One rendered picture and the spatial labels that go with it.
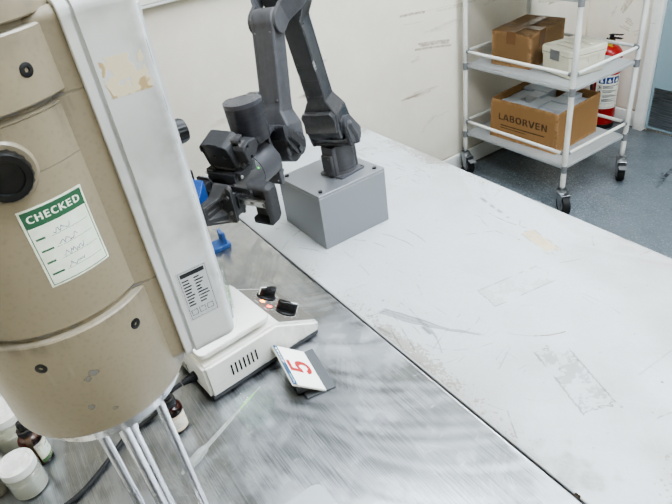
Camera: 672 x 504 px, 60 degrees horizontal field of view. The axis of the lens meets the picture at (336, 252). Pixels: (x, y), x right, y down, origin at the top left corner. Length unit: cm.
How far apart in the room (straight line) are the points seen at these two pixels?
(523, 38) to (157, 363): 272
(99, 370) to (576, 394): 67
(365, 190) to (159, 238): 85
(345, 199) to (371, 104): 172
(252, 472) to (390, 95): 229
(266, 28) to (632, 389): 72
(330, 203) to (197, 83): 134
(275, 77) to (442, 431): 57
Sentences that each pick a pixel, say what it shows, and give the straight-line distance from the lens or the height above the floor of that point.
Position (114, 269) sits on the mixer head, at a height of 138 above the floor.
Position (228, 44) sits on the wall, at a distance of 238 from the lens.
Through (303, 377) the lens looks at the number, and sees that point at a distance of 85.
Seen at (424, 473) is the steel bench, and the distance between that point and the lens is 77.
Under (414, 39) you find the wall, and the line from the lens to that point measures 290.
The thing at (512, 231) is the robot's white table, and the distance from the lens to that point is 116.
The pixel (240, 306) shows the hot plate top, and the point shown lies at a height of 99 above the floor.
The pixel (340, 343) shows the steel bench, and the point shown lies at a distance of 93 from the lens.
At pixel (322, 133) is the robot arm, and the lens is 109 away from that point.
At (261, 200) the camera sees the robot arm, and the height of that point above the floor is 116.
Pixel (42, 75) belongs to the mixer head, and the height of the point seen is 148.
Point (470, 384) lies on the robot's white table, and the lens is 86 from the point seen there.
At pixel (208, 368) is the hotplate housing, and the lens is 85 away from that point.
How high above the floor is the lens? 154
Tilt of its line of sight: 34 degrees down
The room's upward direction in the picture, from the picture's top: 9 degrees counter-clockwise
